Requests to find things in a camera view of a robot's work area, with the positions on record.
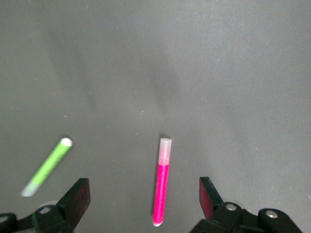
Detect pink marker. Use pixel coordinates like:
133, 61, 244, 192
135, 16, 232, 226
152, 137, 173, 228

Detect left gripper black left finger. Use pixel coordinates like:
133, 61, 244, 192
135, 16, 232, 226
0, 178, 91, 233

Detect green marker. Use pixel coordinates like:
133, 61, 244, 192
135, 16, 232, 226
20, 137, 73, 197

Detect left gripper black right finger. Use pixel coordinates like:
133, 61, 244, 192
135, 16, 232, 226
191, 176, 303, 233

